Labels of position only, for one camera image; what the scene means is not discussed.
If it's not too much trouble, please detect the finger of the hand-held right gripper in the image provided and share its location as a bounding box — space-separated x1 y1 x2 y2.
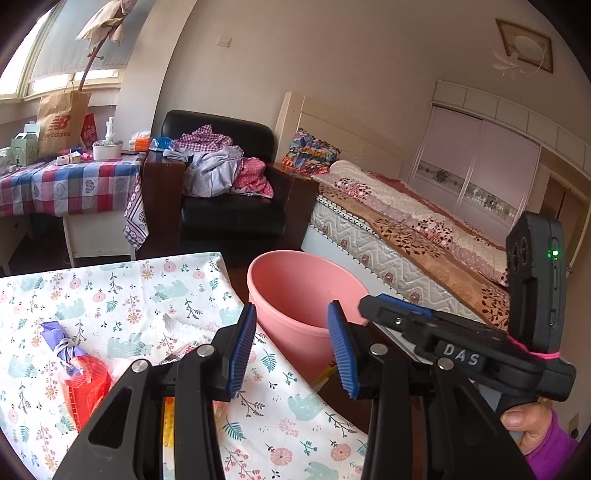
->
359 296 435 355
376 293 465 333

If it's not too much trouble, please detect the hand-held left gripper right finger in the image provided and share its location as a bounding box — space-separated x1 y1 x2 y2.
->
327 300 539 480

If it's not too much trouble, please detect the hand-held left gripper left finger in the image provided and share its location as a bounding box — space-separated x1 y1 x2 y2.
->
52 302 258 480

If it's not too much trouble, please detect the pink plastic bucket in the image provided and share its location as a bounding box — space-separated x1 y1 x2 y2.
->
247 250 370 384

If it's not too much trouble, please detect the person's right hand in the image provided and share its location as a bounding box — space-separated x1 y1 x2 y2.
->
501 405 555 457

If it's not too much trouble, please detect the white foam net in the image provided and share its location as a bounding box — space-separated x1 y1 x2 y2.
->
159 313 220 344

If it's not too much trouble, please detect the bed with cream headboard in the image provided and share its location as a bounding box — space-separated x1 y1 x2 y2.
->
274 91 522 330

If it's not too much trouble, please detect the brown floral blanket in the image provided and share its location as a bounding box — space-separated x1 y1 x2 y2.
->
311 159 513 328

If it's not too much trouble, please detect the floral tablecloth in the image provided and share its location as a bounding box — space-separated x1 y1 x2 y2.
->
0 251 370 480

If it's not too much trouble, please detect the black leather armchair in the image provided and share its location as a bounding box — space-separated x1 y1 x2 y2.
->
143 110 319 259

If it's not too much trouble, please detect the purple patterned cloth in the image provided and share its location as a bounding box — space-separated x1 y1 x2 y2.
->
124 178 151 250

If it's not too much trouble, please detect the pink dotted garment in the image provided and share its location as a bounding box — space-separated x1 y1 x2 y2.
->
231 157 275 199

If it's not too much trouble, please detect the lilac grey garment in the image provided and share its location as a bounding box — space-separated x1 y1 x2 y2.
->
182 145 245 198

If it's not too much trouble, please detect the colourful printed pillow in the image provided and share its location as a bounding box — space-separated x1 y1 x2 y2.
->
281 128 341 176

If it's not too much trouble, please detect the checked purple shirt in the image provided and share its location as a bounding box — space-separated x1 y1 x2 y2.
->
173 124 234 155

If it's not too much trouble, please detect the white ceiling fan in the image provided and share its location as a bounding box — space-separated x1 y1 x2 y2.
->
492 48 539 75

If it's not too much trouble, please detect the plaid tablecloth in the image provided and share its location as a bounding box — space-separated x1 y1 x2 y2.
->
0 152 146 220

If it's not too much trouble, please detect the white bowl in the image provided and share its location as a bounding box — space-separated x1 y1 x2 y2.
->
92 140 124 161

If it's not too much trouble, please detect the square ceiling light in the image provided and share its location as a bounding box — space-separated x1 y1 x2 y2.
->
495 18 554 75

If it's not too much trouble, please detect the red gift bag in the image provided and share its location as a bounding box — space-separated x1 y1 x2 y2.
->
81 112 99 148

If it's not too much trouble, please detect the brown paper bag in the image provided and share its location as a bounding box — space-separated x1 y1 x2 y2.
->
37 80 92 158

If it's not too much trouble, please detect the green carton box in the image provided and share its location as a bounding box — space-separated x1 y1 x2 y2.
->
10 122 40 167

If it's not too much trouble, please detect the wooden coat stand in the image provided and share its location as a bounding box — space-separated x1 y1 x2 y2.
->
78 32 114 93

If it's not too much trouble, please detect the window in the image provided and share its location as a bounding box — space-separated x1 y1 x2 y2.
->
0 0 125 100

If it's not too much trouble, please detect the grey roller blind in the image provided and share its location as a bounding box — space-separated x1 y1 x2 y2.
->
28 0 144 81

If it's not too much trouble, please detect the beige garment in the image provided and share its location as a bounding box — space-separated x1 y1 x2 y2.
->
76 0 139 47

